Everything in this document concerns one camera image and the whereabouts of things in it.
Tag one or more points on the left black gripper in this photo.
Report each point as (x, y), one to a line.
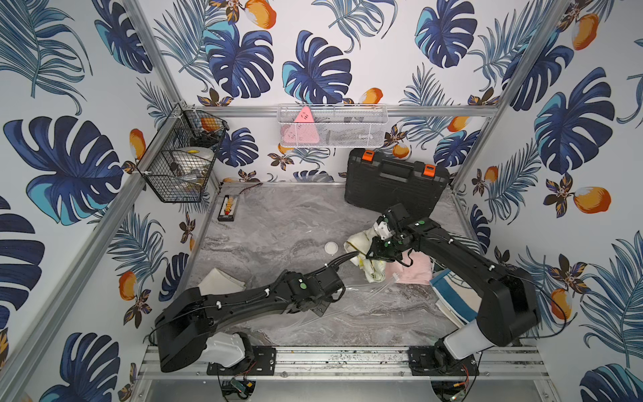
(331, 290)

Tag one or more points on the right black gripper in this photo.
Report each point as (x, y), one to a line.
(376, 253)

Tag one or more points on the cream striped towel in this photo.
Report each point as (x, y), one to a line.
(361, 242)

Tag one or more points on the pink towel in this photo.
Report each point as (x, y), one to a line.
(419, 270)

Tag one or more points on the clear plastic vacuum bag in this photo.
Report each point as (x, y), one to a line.
(356, 315)

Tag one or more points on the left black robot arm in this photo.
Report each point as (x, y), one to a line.
(194, 325)

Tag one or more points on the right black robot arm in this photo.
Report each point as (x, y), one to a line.
(509, 304)

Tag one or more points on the white round bag valve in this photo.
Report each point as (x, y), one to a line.
(331, 248)

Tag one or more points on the black white striped towel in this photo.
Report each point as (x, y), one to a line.
(474, 245)

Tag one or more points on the blue white patterned towel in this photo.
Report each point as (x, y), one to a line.
(459, 301)

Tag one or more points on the black plastic tool case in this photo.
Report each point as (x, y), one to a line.
(377, 182)

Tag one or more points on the small black battery box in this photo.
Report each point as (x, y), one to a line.
(228, 208)

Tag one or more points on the pink triangular object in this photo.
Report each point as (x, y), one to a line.
(302, 131)

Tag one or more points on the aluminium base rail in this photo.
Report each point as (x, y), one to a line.
(392, 363)

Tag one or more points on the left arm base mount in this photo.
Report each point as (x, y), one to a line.
(260, 361)

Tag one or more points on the clear mesh wall tray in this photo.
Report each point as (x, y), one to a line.
(347, 126)

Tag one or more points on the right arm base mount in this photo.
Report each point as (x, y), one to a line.
(435, 361)

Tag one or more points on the black wire basket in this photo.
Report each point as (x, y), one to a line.
(183, 155)

